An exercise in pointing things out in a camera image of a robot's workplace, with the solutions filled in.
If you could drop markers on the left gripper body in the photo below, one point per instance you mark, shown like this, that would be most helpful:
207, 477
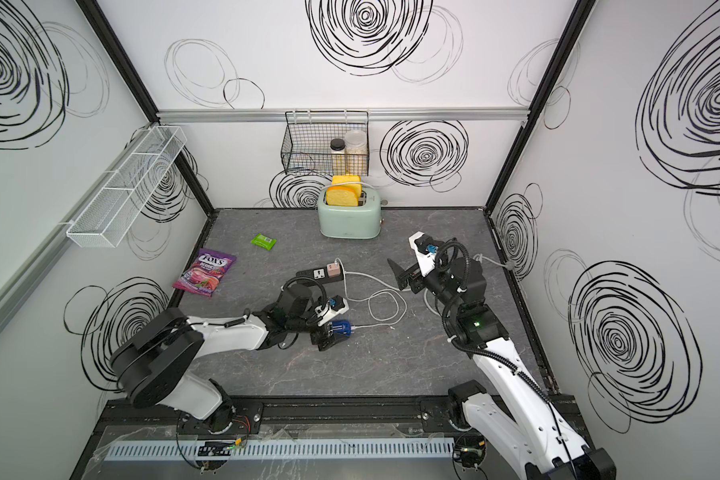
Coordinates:
304, 325

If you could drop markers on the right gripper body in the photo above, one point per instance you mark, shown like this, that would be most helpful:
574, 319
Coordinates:
437, 283

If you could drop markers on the black power strip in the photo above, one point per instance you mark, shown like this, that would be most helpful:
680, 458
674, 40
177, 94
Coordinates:
318, 274

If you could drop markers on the pink USB charger adapter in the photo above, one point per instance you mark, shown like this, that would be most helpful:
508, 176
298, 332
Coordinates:
334, 270

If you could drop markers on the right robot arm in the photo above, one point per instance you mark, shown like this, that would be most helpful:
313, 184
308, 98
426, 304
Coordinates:
525, 428

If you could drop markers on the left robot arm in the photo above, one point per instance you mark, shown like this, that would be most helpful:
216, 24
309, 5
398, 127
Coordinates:
152, 368

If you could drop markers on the green candy packet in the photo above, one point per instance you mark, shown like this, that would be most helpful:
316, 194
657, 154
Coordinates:
264, 242

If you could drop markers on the purple Fox's candy bag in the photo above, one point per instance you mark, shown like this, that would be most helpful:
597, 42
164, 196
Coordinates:
205, 273

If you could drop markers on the mint green toaster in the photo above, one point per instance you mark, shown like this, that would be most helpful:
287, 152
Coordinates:
362, 222

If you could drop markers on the yellow sponge toast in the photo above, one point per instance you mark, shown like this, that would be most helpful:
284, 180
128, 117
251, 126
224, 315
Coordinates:
345, 191

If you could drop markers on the dark lid spice jar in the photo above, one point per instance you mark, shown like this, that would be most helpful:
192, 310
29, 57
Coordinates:
338, 157

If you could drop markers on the white lid plastic jar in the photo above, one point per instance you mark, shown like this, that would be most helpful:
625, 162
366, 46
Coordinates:
356, 152

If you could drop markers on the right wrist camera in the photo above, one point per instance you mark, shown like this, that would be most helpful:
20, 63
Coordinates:
425, 249

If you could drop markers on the grey slotted cable duct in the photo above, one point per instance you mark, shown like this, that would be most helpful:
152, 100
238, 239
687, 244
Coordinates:
308, 449

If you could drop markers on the black wire basket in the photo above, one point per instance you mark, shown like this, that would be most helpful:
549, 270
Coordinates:
306, 140

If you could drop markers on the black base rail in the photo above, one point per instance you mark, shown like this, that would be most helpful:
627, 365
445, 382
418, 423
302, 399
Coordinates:
430, 413

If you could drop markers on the white wire wall shelf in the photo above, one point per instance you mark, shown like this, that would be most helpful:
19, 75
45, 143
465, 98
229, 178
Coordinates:
144, 183

